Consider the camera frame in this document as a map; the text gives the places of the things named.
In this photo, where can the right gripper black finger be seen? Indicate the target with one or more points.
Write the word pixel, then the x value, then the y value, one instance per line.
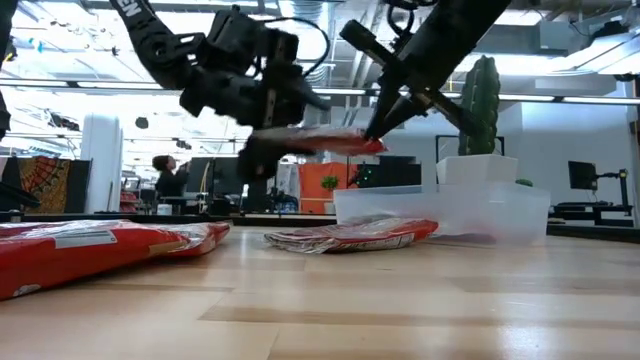
pixel 385 107
pixel 407 112

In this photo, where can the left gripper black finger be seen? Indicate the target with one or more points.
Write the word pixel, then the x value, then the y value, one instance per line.
pixel 305 97
pixel 262 157

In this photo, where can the red popcorn bag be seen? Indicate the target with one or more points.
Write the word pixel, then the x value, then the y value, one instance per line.
pixel 360 237
pixel 100 252
pixel 330 141

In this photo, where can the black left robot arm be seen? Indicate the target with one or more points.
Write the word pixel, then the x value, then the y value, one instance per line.
pixel 155 45

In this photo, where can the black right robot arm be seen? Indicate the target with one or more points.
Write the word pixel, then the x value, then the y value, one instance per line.
pixel 460 25

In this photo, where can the green cactus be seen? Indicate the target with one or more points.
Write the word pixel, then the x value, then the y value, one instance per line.
pixel 482 85

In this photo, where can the orange partition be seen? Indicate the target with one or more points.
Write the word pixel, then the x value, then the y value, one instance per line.
pixel 312 192

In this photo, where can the black screen with green lights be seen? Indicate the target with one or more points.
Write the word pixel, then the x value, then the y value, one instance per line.
pixel 395 175

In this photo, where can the small green potted plant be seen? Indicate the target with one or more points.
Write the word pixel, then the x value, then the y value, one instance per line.
pixel 329 182

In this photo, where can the white hexagonal planter pot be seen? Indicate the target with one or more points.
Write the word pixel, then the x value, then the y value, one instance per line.
pixel 475 169

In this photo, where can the person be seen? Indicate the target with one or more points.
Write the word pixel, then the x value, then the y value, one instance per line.
pixel 170 182

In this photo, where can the clear plastic basket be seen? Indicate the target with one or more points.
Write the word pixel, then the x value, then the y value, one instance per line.
pixel 500 215

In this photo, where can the white round column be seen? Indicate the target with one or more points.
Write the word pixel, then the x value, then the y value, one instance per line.
pixel 101 165

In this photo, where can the black computer monitor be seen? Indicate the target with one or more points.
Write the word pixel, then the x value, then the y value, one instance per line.
pixel 582 175

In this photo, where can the black desk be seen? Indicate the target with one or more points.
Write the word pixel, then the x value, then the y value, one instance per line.
pixel 590 207

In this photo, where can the orange patterned cloth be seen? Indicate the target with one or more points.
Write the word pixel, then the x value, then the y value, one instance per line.
pixel 45 182

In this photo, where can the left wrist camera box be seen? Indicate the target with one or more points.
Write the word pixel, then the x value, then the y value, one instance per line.
pixel 232 35

